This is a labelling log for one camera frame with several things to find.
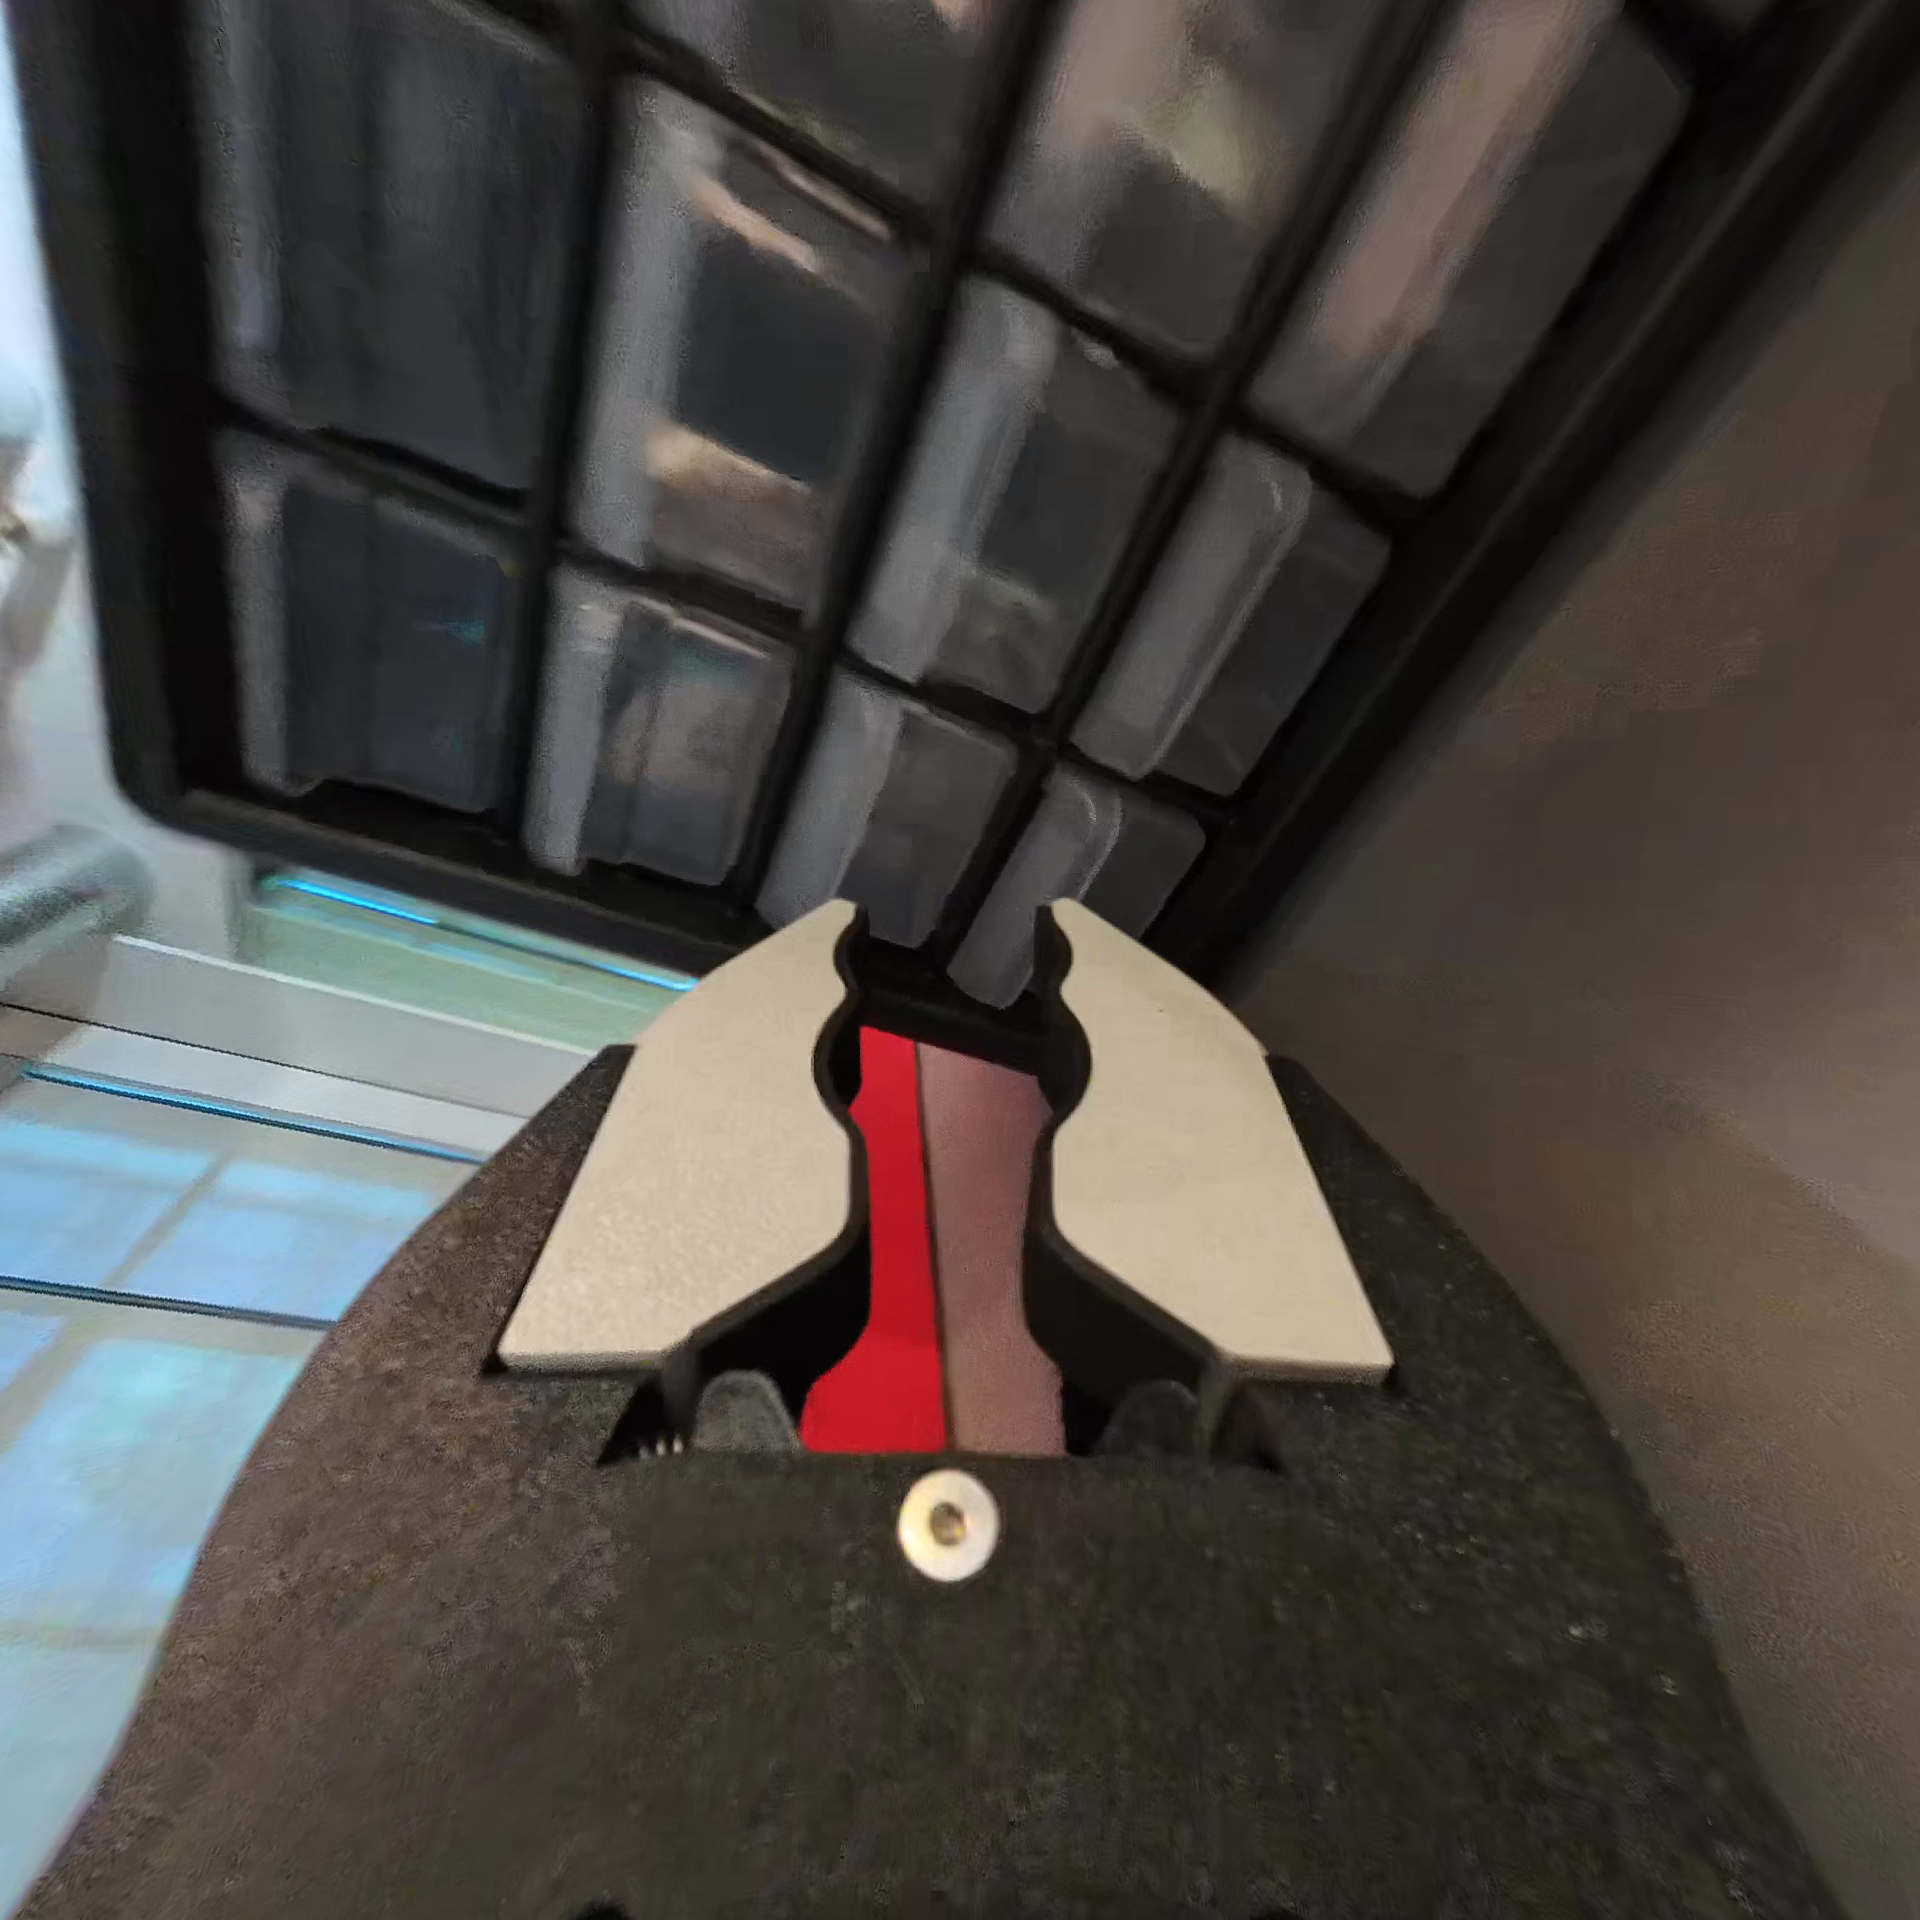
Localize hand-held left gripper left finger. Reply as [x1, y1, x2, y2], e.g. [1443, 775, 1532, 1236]
[495, 897, 872, 1383]

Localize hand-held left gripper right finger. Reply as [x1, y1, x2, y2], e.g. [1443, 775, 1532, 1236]
[1026, 897, 1397, 1388]

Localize red plastic bin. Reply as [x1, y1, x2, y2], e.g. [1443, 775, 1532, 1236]
[796, 1027, 947, 1455]

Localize black drawer cabinet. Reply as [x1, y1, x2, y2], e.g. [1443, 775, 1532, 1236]
[16, 0, 1920, 975]

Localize glass partition wall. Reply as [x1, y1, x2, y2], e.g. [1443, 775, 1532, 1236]
[0, 870, 707, 1862]

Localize round metal duct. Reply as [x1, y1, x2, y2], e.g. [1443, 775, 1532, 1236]
[0, 835, 158, 986]

